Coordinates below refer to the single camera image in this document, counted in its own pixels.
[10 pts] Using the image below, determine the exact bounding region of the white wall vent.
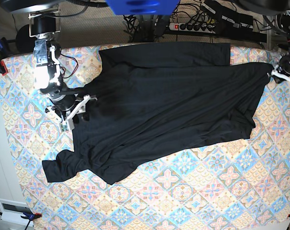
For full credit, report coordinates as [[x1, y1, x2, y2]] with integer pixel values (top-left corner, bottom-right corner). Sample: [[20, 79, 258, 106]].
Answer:
[[0, 199, 31, 226]]

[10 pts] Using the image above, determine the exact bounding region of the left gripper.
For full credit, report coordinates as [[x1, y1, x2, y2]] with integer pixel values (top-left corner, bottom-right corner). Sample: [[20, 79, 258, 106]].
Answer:
[[277, 55, 290, 77]]

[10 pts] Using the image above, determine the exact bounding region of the white power strip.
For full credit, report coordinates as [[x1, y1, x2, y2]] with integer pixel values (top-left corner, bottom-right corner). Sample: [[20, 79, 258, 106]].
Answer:
[[168, 23, 215, 34]]

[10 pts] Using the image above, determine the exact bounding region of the black round stool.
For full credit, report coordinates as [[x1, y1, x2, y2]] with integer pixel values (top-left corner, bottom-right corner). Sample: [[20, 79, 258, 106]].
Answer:
[[15, 24, 36, 54]]

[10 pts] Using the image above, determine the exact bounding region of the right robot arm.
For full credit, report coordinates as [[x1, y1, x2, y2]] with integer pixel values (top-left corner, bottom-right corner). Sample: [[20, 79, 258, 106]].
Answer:
[[0, 0, 90, 124]]

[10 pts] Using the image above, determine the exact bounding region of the red black clamp left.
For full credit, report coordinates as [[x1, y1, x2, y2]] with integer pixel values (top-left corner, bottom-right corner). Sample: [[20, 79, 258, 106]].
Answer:
[[0, 55, 8, 76]]

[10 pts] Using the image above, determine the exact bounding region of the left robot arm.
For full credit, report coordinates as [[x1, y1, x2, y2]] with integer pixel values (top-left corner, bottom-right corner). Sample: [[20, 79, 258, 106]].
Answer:
[[236, 0, 290, 78]]

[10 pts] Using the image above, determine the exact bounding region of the blue clamp bottom left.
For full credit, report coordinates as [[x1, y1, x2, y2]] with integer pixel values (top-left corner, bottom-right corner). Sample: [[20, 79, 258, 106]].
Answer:
[[0, 211, 42, 230]]

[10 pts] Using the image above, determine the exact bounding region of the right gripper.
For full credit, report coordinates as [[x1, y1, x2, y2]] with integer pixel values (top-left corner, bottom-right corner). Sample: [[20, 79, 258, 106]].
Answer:
[[48, 90, 90, 121]]

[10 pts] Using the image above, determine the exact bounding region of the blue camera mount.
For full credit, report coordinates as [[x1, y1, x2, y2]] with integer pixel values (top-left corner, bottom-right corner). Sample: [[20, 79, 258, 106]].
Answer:
[[105, 0, 179, 15]]

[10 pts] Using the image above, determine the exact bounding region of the black long-sleeve t-shirt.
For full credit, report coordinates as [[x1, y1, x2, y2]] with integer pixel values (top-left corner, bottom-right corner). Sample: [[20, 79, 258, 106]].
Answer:
[[42, 42, 273, 184]]

